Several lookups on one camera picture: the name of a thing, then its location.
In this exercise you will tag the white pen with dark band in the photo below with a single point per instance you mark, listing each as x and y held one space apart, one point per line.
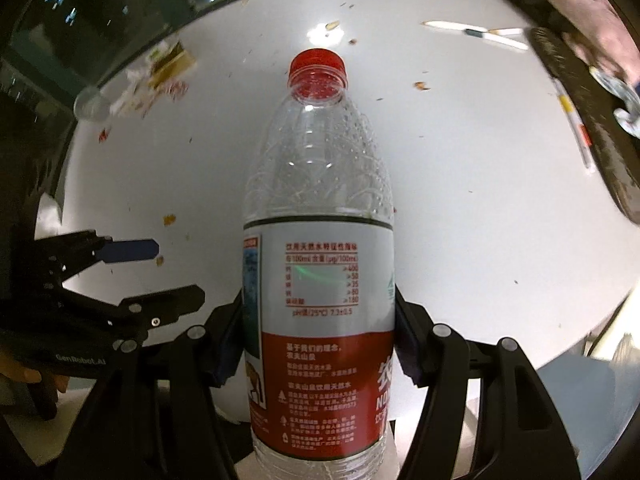
477 32

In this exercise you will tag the red white twine bundle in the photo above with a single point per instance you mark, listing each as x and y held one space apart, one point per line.
174 89

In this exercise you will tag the worn black wrist rest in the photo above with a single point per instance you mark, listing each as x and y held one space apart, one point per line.
615 153

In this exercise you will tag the crumpled white paper scrap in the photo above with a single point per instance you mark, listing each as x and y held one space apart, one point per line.
138 95

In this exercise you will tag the small red wrapper scrap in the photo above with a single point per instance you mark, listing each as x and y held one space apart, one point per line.
104 134

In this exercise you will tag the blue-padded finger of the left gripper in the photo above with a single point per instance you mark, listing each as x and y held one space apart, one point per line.
101 324
67 255

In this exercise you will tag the white yellow red marker pen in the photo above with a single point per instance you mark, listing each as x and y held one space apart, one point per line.
580 132

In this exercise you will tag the short white stick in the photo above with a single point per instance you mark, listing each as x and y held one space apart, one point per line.
507 32

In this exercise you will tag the clear plastic bag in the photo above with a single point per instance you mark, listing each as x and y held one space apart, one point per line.
91 105

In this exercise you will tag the clear plastic water bottle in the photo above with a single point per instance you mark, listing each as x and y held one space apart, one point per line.
318 283

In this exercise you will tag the pink towel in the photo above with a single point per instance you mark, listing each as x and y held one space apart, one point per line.
600 38

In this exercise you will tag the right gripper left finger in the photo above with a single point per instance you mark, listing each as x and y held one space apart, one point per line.
152 416

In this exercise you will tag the white plastic trash bag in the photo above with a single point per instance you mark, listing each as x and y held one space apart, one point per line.
625 366

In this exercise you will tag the white colourful crumpled wrapper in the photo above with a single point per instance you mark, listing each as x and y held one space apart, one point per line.
628 115

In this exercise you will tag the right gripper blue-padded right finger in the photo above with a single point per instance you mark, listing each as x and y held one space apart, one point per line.
519 433

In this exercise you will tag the gold cardboard box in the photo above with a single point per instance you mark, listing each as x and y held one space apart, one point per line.
170 64

